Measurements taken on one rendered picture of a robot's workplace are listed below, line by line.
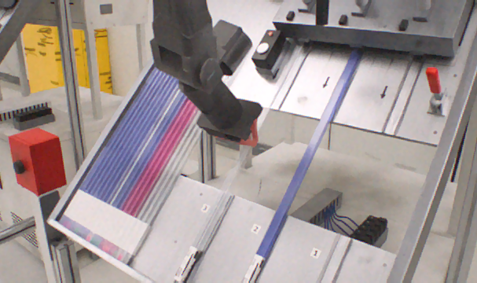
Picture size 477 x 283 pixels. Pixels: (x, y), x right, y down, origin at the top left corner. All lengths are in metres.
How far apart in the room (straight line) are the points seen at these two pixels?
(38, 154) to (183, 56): 0.83
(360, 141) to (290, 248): 2.03
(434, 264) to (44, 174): 1.04
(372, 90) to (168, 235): 0.44
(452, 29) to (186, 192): 0.53
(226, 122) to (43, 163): 0.75
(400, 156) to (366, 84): 1.84
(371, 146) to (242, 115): 2.00
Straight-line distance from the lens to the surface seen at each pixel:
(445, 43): 0.77
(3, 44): 1.72
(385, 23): 0.80
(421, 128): 0.74
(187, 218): 0.80
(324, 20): 0.76
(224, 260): 0.74
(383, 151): 2.65
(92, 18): 1.90
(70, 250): 1.09
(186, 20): 0.53
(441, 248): 1.14
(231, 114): 0.69
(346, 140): 2.72
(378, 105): 0.77
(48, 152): 1.34
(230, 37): 0.65
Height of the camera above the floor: 1.21
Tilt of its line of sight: 21 degrees down
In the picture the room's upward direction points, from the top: straight up
